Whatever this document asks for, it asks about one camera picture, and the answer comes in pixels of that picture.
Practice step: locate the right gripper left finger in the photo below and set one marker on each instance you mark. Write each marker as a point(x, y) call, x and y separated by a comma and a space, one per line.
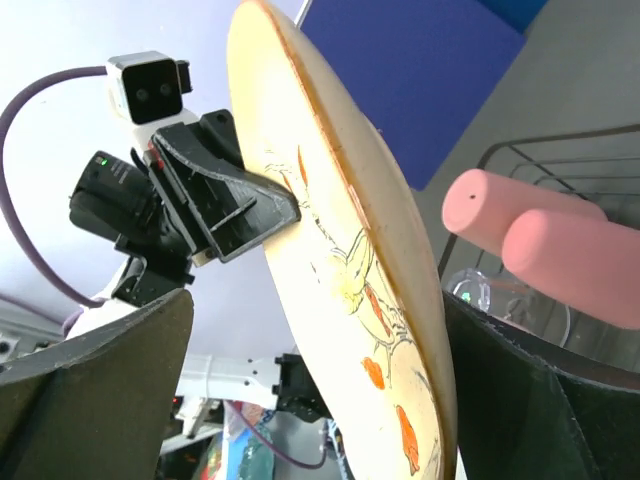
point(96, 406)

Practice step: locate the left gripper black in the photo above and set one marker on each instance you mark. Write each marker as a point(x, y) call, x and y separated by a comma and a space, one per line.
point(200, 204)

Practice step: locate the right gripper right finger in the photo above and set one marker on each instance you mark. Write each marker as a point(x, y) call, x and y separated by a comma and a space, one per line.
point(528, 409)

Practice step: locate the beige floral plate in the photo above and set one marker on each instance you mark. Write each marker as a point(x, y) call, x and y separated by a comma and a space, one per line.
point(356, 274)

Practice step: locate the black wire dish rack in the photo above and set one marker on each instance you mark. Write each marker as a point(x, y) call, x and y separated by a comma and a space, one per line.
point(599, 166)

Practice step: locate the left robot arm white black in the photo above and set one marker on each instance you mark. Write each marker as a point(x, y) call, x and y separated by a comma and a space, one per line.
point(281, 383)

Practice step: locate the clear wine glass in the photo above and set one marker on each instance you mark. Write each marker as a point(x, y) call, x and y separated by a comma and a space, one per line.
point(506, 298)

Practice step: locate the pink cup right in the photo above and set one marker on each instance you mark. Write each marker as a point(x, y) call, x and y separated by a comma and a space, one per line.
point(588, 264)

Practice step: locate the pink cup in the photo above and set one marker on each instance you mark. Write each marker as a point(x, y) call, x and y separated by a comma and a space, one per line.
point(588, 264)
point(480, 206)

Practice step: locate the pink cup left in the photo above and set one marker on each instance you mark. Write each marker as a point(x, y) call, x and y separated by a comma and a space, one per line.
point(480, 206)

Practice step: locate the front blue binder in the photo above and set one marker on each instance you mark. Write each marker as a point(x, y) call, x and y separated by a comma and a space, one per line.
point(419, 70)

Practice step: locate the blue binder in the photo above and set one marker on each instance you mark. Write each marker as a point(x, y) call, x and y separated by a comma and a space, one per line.
point(419, 70)
point(519, 14)

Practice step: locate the rear blue binder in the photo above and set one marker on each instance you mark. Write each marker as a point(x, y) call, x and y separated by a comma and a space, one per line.
point(519, 14)

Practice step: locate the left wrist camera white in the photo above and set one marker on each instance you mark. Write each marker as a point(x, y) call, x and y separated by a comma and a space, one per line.
point(148, 86)

